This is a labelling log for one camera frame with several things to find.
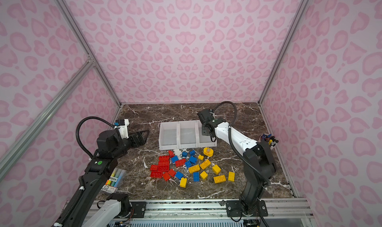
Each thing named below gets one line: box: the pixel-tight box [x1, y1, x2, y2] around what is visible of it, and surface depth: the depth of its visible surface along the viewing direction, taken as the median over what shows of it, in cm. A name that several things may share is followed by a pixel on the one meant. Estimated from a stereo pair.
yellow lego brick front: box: [179, 177, 188, 189], surface depth 82 cm
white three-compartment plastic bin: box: [158, 119, 218, 151], surface depth 97 cm
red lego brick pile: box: [150, 150, 187, 182], surface depth 87 cm
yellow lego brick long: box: [212, 174, 227, 184], surface depth 84 cm
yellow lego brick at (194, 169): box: [189, 164, 201, 174], surface depth 88 cm
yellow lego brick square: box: [212, 164, 222, 175], surface depth 86 cm
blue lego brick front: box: [192, 171, 200, 182], surface depth 84 cm
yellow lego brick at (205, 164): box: [199, 159, 212, 170], surface depth 90 cm
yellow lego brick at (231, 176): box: [228, 171, 236, 182], surface depth 84 cm
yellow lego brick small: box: [199, 170, 208, 181], surface depth 83 cm
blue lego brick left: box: [175, 171, 184, 180], surface depth 86 cm
